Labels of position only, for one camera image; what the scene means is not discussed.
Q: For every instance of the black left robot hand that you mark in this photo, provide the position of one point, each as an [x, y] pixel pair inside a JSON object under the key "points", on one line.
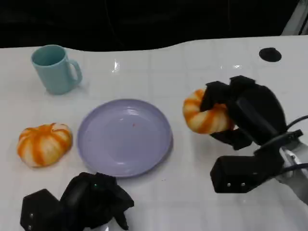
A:
{"points": [[89, 197]]}

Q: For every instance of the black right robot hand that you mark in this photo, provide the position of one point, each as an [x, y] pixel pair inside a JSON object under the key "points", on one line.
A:
{"points": [[257, 108]]}

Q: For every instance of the orange white toy bread roll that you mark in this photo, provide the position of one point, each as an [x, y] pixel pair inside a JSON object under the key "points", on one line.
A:
{"points": [[44, 145], [204, 120]]}

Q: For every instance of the black round table grommet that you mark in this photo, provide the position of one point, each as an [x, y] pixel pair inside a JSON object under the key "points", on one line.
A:
{"points": [[270, 55]]}

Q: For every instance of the lilac plate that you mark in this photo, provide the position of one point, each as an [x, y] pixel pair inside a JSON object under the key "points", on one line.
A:
{"points": [[125, 139]]}

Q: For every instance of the pale green mug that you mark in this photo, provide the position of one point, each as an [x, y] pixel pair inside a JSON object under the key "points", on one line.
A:
{"points": [[54, 71]]}

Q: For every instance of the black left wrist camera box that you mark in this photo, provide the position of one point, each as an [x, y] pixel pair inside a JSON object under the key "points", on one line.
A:
{"points": [[38, 211]]}

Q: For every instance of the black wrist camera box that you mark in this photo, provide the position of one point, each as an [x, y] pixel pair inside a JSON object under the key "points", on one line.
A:
{"points": [[38, 211], [240, 173]]}

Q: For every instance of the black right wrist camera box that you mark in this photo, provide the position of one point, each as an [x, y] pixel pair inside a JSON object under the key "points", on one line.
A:
{"points": [[240, 173]]}

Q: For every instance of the white metal frame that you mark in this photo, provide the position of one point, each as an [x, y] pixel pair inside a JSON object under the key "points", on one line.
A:
{"points": [[297, 20]]}

